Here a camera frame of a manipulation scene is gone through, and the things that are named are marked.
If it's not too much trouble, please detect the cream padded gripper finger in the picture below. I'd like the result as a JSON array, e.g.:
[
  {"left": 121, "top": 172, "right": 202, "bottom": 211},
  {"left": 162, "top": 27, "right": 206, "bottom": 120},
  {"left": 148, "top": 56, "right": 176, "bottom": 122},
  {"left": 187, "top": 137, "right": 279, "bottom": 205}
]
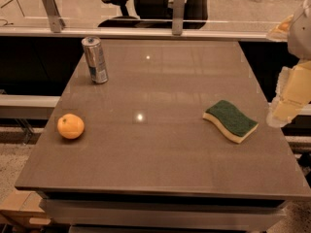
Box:
[{"left": 266, "top": 61, "right": 311, "bottom": 128}]

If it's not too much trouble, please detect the green and yellow sponge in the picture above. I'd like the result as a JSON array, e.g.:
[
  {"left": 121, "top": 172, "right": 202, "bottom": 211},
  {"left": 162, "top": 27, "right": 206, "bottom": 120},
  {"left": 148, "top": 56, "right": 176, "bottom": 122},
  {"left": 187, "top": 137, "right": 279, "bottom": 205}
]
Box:
[{"left": 203, "top": 100, "right": 259, "bottom": 144}]

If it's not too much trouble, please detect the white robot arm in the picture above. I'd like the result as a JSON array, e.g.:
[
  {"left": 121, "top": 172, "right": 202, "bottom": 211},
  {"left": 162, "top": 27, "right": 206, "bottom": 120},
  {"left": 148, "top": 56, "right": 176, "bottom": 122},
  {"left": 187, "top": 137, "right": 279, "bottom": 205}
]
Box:
[{"left": 266, "top": 0, "right": 311, "bottom": 127}]

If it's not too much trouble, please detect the silver redbull can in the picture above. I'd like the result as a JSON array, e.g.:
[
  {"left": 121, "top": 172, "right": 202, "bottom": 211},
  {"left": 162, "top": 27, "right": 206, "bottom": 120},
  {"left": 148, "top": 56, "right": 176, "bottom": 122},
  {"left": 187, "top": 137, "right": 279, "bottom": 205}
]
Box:
[{"left": 82, "top": 36, "right": 109, "bottom": 83}]

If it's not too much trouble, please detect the black office chair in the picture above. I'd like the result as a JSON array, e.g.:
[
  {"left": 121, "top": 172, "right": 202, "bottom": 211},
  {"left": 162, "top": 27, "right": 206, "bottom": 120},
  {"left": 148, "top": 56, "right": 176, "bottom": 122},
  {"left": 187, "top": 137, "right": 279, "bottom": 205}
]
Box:
[{"left": 99, "top": 0, "right": 208, "bottom": 29}]

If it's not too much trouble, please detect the orange fruit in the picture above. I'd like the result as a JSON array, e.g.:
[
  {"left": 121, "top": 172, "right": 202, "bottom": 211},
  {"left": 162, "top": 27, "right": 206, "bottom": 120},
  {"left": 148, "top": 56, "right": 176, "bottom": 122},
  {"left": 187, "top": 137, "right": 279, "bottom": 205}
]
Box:
[{"left": 57, "top": 114, "right": 85, "bottom": 140}]

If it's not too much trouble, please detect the wooden box under table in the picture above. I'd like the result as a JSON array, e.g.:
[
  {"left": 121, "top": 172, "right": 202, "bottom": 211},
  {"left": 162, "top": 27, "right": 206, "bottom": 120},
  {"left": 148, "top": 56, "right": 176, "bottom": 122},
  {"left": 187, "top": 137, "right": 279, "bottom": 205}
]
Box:
[{"left": 0, "top": 189, "right": 52, "bottom": 229}]

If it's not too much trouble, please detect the middle metal railing post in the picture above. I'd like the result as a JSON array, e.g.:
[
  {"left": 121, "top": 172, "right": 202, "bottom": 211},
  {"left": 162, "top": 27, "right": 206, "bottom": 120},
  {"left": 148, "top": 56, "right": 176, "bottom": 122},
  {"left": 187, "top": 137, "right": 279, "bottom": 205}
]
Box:
[{"left": 172, "top": 0, "right": 185, "bottom": 36}]

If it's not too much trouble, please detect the metal railing post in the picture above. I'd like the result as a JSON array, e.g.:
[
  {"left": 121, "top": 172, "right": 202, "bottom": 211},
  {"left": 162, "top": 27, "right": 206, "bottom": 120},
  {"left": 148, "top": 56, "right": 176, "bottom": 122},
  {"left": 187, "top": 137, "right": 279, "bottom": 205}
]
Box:
[
  {"left": 172, "top": 0, "right": 185, "bottom": 36},
  {"left": 42, "top": 0, "right": 65, "bottom": 33}
]

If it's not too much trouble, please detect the left metal railing post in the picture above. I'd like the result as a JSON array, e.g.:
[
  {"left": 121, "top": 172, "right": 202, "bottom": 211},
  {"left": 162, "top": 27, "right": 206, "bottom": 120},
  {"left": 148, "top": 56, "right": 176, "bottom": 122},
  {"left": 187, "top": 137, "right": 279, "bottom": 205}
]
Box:
[{"left": 42, "top": 0, "right": 65, "bottom": 33}]

